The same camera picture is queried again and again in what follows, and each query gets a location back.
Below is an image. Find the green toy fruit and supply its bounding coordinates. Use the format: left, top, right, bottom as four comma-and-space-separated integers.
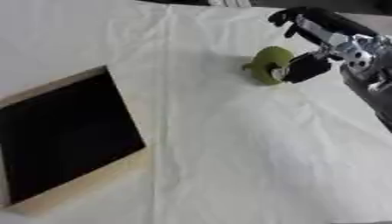
240, 45, 298, 87

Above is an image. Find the tan cardboard box black inside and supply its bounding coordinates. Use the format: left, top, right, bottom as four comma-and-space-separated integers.
0, 65, 153, 215

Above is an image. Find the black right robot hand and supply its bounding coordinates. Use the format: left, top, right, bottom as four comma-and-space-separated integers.
266, 6, 380, 85

